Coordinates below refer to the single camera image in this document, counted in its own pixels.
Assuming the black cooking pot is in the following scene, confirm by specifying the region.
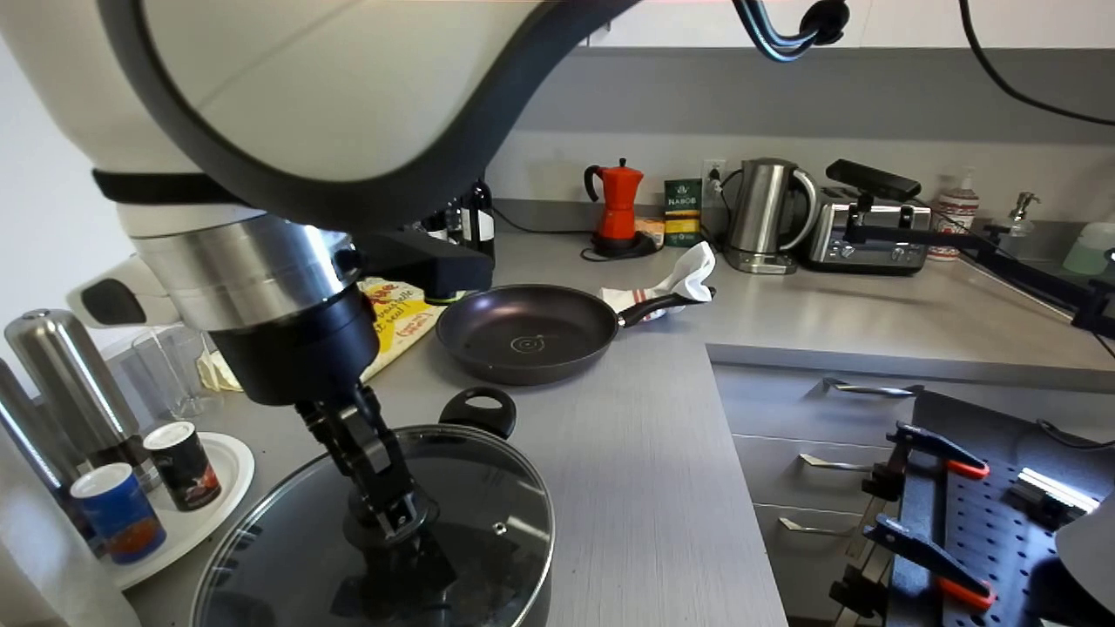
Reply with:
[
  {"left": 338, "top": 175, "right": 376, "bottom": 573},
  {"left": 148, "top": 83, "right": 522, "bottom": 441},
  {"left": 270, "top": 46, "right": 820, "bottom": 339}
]
[{"left": 188, "top": 383, "right": 560, "bottom": 627}]

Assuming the black frying pan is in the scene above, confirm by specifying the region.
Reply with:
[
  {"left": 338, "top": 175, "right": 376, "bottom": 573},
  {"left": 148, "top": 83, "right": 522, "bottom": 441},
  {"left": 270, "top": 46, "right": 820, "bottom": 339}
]
[{"left": 431, "top": 281, "right": 702, "bottom": 391}]

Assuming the black clamp with orange handle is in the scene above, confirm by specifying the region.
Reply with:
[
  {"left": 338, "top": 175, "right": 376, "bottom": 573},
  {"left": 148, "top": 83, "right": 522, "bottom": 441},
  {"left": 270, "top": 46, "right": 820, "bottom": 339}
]
[
  {"left": 831, "top": 515, "right": 1001, "bottom": 618},
  {"left": 862, "top": 420, "right": 994, "bottom": 505}
]

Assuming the red moka pot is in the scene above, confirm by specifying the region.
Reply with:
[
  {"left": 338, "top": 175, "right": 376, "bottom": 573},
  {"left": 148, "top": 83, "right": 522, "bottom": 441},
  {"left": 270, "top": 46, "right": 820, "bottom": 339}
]
[{"left": 581, "top": 156, "right": 648, "bottom": 252}]

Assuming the blue printed cup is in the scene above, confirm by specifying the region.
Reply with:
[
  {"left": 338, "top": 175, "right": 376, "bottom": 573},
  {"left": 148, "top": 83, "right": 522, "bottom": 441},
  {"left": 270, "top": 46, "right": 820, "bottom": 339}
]
[{"left": 63, "top": 464, "right": 166, "bottom": 571}]

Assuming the clear drinking glass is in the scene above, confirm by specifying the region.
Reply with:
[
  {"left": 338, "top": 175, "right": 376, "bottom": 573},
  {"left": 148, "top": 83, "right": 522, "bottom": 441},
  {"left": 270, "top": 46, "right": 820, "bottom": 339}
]
[{"left": 114, "top": 328, "right": 217, "bottom": 428}]

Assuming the dark grey curved cover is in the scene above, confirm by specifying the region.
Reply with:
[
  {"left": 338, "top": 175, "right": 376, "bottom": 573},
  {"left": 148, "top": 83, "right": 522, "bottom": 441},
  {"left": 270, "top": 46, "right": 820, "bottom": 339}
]
[{"left": 1048, "top": 490, "right": 1115, "bottom": 618}]

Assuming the white dish cloth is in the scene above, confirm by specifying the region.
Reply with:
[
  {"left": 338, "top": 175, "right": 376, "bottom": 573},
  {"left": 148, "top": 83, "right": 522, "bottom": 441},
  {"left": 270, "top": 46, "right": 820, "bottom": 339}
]
[{"left": 598, "top": 240, "right": 721, "bottom": 320}]

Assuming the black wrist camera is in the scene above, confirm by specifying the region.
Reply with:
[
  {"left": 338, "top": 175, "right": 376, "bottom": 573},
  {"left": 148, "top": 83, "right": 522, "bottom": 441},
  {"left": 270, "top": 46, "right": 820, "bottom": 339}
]
[{"left": 351, "top": 221, "right": 498, "bottom": 307}]

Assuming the black perforated board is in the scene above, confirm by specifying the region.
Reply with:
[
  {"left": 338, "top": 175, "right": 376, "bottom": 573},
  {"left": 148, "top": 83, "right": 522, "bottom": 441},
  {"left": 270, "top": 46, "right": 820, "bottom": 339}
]
[{"left": 886, "top": 386, "right": 1115, "bottom": 627}]

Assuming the steel drawer handle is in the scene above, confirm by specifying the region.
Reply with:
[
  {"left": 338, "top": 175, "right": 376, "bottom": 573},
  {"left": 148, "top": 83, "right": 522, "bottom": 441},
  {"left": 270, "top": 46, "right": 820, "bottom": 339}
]
[
  {"left": 793, "top": 448, "right": 879, "bottom": 476},
  {"left": 812, "top": 378, "right": 921, "bottom": 404},
  {"left": 778, "top": 515, "right": 864, "bottom": 538}
]

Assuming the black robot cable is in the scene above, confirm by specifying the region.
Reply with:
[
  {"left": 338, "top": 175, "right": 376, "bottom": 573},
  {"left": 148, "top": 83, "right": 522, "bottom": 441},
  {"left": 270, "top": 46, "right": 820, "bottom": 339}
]
[{"left": 728, "top": 0, "right": 853, "bottom": 61}]

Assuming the steel electric kettle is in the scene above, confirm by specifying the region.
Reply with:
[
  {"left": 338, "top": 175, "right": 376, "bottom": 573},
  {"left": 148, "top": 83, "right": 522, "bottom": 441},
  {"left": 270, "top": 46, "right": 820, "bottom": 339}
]
[{"left": 721, "top": 156, "right": 822, "bottom": 278}]

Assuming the tall steel thermos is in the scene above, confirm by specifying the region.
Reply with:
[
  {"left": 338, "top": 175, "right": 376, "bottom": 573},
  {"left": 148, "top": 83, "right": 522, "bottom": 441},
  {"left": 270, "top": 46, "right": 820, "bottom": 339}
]
[{"left": 0, "top": 311, "right": 149, "bottom": 479}]

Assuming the black round trivet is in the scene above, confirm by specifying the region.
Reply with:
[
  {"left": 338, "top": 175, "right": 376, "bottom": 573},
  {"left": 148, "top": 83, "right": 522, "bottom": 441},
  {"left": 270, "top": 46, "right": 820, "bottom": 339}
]
[{"left": 589, "top": 230, "right": 662, "bottom": 266}]

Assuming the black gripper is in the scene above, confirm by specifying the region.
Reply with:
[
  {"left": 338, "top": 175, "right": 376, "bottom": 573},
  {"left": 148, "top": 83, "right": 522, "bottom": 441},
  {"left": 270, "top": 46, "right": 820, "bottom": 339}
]
[{"left": 205, "top": 281, "right": 439, "bottom": 550}]

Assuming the clear plastic jar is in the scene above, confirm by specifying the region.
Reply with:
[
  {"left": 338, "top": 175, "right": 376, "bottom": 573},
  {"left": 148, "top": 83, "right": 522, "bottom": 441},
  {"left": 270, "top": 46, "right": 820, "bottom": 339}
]
[{"left": 929, "top": 171, "right": 982, "bottom": 240}]

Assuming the wide white upper cabinet door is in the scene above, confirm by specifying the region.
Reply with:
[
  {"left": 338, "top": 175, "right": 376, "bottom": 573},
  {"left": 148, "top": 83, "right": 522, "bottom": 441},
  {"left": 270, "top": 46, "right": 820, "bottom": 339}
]
[{"left": 584, "top": 0, "right": 1115, "bottom": 51}]

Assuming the green tea box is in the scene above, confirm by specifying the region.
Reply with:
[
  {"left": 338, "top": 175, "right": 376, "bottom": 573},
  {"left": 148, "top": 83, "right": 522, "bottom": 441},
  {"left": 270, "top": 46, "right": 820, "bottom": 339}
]
[{"left": 659, "top": 175, "right": 709, "bottom": 252}]

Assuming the steel cylinder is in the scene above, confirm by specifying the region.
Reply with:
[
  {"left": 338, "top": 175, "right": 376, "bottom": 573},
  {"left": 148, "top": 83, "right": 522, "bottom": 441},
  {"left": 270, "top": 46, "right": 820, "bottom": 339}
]
[{"left": 0, "top": 358, "right": 74, "bottom": 501}]

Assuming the thin black hanging cable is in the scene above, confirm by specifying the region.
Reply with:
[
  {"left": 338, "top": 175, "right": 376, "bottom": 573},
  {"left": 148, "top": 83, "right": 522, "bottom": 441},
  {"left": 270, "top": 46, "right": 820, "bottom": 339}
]
[{"left": 955, "top": 0, "right": 1115, "bottom": 133}]

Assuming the black camera mount rod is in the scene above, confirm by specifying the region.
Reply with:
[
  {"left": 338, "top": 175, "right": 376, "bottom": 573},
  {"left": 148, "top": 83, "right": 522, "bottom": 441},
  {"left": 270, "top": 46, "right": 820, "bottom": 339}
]
[{"left": 847, "top": 218, "right": 1115, "bottom": 346}]

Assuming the black flat toaster rack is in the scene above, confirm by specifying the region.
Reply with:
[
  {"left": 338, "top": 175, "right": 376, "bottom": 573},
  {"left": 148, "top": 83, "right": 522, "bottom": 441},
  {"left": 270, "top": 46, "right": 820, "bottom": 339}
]
[{"left": 822, "top": 156, "right": 923, "bottom": 205}]

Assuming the glass lid with black knob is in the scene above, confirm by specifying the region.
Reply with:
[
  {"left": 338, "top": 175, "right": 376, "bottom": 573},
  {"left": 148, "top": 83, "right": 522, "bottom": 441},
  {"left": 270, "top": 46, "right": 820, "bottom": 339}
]
[{"left": 188, "top": 420, "right": 558, "bottom": 627}]

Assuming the black printed cup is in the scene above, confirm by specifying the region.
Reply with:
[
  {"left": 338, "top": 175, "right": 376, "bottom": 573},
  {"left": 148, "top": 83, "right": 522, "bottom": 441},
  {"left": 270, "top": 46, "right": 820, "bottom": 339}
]
[{"left": 141, "top": 420, "right": 222, "bottom": 515}]

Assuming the white round plate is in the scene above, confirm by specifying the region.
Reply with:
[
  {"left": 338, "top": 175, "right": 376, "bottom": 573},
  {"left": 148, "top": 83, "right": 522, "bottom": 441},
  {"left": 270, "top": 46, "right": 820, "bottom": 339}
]
[{"left": 83, "top": 433, "right": 259, "bottom": 599}]

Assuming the grey drawer unit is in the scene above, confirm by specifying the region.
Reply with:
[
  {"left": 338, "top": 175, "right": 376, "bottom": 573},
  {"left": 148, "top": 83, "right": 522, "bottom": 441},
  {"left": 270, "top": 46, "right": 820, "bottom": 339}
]
[{"left": 709, "top": 362, "right": 934, "bottom": 627}]

